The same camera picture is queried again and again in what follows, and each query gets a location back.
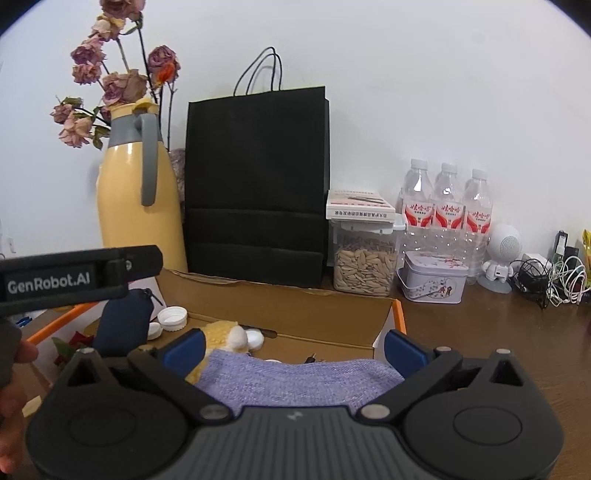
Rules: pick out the colourful snack packets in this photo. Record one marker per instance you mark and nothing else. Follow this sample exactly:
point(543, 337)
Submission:
point(586, 244)

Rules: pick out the person's left hand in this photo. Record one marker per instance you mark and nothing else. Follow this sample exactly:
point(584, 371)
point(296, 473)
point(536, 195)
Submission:
point(11, 415)

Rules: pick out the purple knitted cloth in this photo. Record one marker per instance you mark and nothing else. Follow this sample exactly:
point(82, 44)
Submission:
point(300, 381)

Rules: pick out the small white cap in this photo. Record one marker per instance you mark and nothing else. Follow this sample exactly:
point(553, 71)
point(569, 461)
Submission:
point(255, 340)
point(154, 331)

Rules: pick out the black adapter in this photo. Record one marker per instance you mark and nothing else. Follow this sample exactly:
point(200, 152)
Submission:
point(565, 244)

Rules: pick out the printed tin box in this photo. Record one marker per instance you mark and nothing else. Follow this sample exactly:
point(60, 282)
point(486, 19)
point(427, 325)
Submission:
point(434, 279)

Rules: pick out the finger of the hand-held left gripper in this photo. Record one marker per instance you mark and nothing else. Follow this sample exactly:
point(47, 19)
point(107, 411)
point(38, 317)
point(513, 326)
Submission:
point(138, 263)

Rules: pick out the black paper bag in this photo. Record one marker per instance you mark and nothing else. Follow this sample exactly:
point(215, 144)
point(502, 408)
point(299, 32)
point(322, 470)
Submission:
point(258, 184)

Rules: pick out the flat white box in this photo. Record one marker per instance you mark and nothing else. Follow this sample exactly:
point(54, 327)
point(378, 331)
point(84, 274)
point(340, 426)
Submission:
point(360, 205)

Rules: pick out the dried rose bouquet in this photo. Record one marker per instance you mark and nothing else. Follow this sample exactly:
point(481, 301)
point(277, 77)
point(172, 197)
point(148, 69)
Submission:
point(120, 83)

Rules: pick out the white robot-shaped speaker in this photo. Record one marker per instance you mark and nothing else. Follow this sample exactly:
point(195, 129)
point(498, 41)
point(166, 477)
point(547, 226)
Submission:
point(503, 249)

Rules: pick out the clear water bottle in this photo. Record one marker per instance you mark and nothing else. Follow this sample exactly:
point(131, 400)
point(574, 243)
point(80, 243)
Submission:
point(448, 207)
point(478, 217)
point(418, 203)

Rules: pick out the red cardboard box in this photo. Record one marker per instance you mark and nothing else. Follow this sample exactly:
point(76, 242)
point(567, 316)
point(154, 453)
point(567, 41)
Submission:
point(300, 314)

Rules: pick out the yellow thermos jug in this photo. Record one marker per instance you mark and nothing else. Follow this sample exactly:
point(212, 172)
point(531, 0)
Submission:
point(134, 207)

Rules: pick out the white threaded bottle cap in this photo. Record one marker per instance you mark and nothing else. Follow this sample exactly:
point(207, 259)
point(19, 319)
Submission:
point(173, 318)

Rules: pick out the navy zip case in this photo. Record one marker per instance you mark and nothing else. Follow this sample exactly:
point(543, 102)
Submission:
point(122, 323)

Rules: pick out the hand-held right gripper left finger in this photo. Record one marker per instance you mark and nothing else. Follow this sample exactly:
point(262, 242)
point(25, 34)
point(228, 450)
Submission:
point(184, 350)

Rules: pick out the clear seed container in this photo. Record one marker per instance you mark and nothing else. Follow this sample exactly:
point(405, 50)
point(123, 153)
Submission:
point(364, 267)

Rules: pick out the red artificial flower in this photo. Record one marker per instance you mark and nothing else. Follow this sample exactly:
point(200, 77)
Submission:
point(69, 346)

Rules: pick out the yellow and white plush toy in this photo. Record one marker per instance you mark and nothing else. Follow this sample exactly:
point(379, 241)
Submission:
point(221, 334)

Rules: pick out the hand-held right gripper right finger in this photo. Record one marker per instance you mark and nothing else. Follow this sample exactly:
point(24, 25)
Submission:
point(406, 353)

